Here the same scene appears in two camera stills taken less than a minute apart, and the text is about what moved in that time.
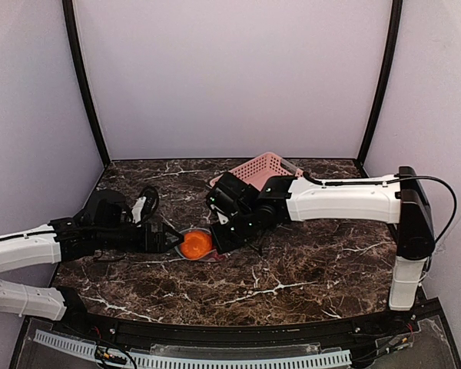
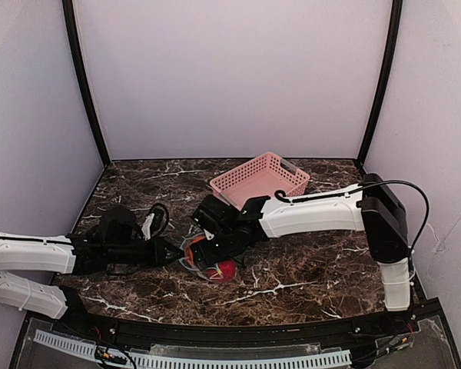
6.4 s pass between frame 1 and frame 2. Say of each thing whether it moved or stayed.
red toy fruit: moved
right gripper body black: moved
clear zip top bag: moved
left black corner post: stayed
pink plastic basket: stayed
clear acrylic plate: stayed
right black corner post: stayed
